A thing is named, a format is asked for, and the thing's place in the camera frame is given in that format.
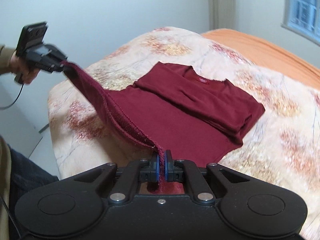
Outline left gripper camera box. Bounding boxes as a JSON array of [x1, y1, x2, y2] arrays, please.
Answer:
[[16, 22, 48, 56]]

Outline white curtain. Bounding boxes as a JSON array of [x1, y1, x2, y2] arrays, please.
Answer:
[[208, 0, 236, 30]]

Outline orange bed sheet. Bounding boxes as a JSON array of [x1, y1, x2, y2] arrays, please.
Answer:
[[202, 29, 319, 90]]

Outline dark red sweater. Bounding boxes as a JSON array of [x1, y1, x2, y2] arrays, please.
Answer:
[[60, 60, 266, 193]]

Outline dark blue trouser leg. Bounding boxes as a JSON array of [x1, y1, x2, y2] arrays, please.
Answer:
[[9, 146, 59, 214]]

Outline olive left sleeve forearm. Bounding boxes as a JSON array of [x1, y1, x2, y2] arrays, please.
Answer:
[[0, 44, 15, 75]]

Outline floral beige blanket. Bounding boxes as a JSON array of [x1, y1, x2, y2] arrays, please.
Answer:
[[47, 26, 320, 230]]

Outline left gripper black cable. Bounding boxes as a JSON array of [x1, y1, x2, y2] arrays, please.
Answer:
[[0, 82, 26, 110]]

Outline window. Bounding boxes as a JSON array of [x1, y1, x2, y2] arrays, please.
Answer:
[[282, 0, 319, 44]]

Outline left hand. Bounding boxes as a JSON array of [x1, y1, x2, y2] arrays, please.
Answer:
[[9, 52, 40, 84]]

